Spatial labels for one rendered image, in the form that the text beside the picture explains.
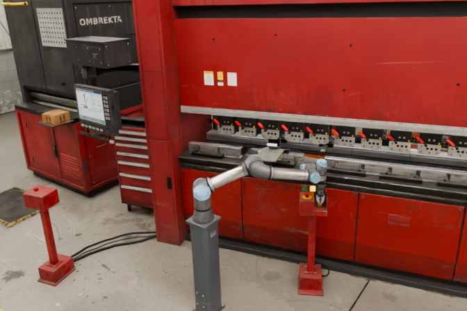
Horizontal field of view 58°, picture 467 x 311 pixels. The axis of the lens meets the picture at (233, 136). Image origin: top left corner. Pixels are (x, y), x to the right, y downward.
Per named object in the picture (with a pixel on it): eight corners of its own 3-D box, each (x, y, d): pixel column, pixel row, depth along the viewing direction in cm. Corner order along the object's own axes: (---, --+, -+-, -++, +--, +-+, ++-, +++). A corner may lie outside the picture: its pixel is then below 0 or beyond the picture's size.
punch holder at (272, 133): (261, 137, 350) (260, 119, 344) (264, 135, 357) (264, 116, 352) (279, 139, 345) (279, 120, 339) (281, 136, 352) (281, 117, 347)
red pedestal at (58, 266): (36, 281, 352) (17, 192, 325) (58, 264, 374) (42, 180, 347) (55, 287, 345) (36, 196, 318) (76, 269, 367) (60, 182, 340)
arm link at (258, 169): (253, 166, 277) (323, 171, 285) (250, 160, 287) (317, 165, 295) (250, 182, 281) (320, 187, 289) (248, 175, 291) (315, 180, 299)
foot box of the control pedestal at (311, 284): (297, 294, 328) (297, 282, 324) (297, 274, 351) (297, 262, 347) (323, 296, 325) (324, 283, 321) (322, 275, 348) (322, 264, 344)
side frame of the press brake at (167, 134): (156, 241, 403) (130, -11, 328) (196, 201, 478) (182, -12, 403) (179, 246, 394) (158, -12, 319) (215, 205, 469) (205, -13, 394)
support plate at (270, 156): (253, 160, 332) (253, 158, 332) (263, 148, 355) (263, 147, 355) (275, 162, 326) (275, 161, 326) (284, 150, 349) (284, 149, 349)
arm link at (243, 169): (190, 190, 289) (262, 157, 288) (189, 180, 303) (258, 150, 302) (197, 204, 293) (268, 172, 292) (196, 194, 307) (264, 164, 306)
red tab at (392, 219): (388, 223, 319) (388, 215, 317) (388, 222, 321) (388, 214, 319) (408, 226, 314) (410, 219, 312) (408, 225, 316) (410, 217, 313)
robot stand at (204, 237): (210, 321, 304) (205, 228, 278) (192, 311, 314) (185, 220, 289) (225, 306, 317) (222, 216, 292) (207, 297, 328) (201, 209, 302)
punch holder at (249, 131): (238, 135, 357) (238, 116, 352) (242, 132, 364) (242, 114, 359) (255, 137, 352) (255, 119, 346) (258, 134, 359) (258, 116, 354)
